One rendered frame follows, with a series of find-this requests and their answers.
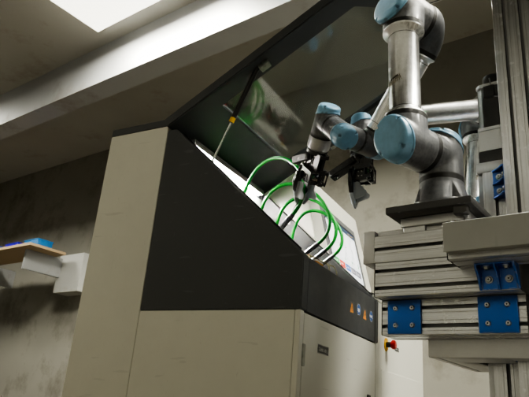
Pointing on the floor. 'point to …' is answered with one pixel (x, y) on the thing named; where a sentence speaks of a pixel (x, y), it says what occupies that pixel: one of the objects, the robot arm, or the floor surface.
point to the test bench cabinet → (219, 354)
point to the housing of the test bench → (117, 265)
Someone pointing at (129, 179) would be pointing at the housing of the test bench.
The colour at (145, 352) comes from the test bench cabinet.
